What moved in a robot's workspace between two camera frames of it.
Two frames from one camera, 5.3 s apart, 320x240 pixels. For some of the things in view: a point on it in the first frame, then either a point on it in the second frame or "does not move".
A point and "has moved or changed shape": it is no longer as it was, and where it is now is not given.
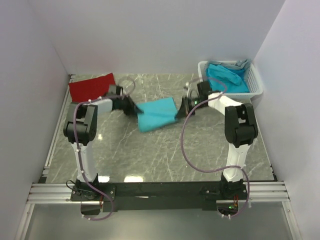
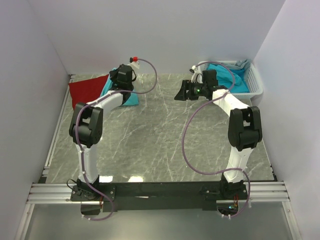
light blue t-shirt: [156, 114] has moved or changed shape
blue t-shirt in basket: [225, 79] does not move
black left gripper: [133, 110] -> [114, 80]
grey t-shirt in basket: [240, 64] does not move
